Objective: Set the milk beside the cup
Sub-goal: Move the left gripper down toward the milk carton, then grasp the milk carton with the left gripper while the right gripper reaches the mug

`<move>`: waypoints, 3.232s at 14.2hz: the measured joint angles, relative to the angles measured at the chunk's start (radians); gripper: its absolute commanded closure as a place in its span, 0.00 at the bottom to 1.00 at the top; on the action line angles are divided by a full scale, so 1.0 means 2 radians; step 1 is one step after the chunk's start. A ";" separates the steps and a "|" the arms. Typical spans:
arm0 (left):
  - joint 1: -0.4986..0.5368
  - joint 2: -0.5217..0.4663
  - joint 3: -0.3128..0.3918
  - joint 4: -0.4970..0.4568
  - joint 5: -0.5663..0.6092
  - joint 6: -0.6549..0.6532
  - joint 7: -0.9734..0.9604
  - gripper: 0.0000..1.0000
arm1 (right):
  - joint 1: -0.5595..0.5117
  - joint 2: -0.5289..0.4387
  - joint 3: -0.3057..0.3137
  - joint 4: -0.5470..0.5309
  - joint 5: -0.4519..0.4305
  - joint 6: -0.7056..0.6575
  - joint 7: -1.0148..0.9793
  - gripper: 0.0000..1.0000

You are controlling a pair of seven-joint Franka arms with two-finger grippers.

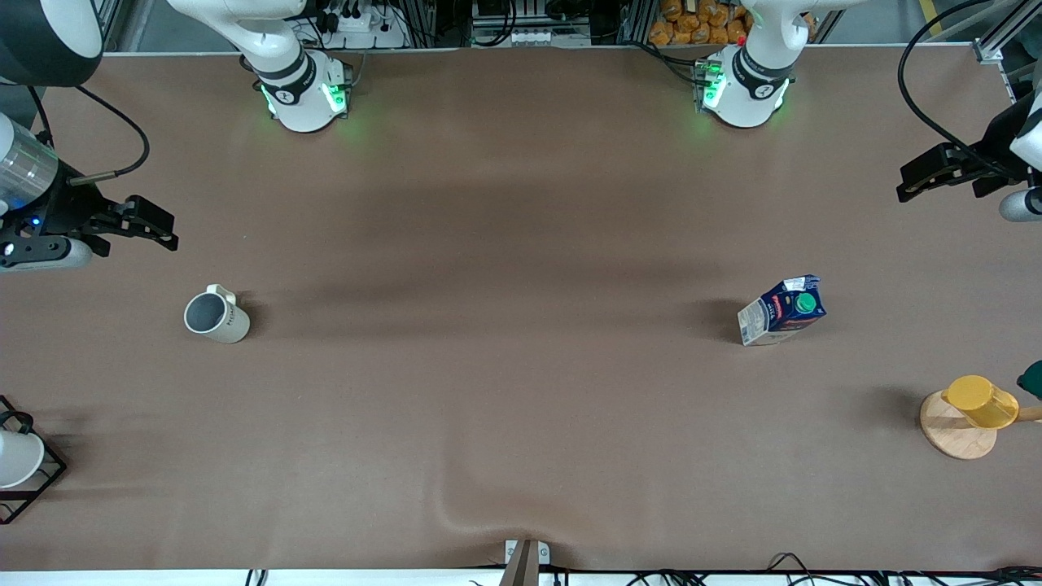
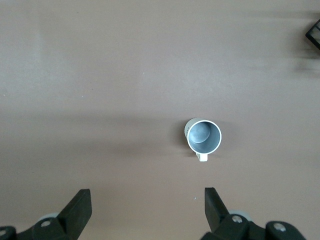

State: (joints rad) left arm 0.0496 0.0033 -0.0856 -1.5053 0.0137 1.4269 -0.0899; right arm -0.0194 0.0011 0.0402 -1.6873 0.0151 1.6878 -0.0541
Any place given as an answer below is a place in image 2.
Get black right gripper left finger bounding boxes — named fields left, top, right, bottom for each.
left=0, top=188, right=93, bottom=240

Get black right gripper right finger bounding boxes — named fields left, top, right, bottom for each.
left=199, top=186, right=308, bottom=240

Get white mug with handle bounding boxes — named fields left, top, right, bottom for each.
left=184, top=117, right=223, bottom=163

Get black square tray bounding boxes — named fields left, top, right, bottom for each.
left=305, top=18, right=320, bottom=51

